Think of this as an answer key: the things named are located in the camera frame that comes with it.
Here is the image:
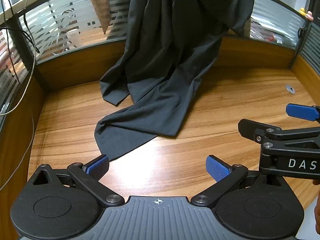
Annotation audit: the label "dark grey garment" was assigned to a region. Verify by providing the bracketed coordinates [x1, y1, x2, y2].
[94, 0, 256, 161]

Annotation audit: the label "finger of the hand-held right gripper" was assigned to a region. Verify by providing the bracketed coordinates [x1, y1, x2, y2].
[238, 119, 320, 146]
[286, 103, 320, 122]

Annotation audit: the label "red and white packet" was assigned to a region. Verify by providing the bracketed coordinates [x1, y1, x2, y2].
[250, 17, 284, 44]

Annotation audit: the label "beige cable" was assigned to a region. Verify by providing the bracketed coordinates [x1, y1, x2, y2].
[0, 0, 37, 192]

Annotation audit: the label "brown patterned cloth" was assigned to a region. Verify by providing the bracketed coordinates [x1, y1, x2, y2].
[82, 0, 130, 34]

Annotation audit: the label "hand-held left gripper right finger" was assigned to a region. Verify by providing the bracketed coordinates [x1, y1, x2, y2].
[190, 155, 288, 208]

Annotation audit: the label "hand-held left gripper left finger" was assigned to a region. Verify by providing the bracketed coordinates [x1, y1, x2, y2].
[26, 154, 125, 208]

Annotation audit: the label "black cable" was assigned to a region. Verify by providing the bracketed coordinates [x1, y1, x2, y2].
[0, 0, 40, 85]

